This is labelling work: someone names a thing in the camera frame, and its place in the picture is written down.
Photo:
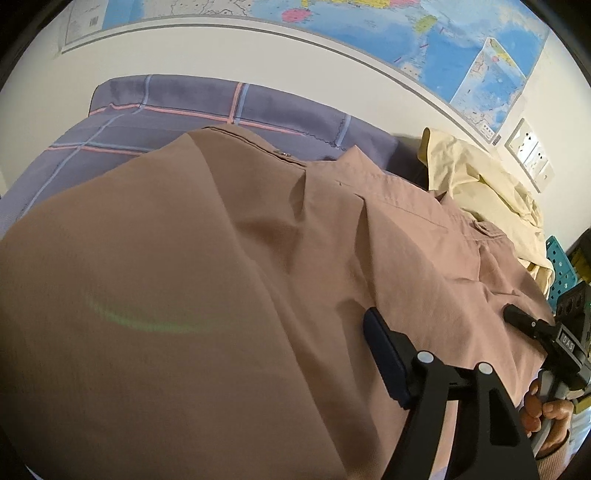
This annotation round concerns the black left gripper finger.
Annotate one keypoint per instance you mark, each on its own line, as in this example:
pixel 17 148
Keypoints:
pixel 489 441

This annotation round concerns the pink zip jacket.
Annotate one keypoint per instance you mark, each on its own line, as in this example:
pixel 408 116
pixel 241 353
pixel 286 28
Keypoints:
pixel 196 313

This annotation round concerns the person's right hand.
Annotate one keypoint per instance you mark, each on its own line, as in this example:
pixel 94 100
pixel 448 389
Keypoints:
pixel 534 413

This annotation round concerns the teal perforated basket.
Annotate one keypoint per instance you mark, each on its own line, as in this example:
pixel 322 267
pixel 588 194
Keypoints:
pixel 565 275

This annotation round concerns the cream yellow garment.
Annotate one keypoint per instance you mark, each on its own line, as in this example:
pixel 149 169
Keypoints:
pixel 486 191

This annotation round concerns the purple plaid bed sheet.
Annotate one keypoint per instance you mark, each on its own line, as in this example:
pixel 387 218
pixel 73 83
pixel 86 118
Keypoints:
pixel 130 116

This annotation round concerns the white wall switch panel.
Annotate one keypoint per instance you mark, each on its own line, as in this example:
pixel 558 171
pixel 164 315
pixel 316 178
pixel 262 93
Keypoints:
pixel 527 149

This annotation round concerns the colourful wall map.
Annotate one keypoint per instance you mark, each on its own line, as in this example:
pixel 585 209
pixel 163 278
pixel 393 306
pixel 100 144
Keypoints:
pixel 476 56

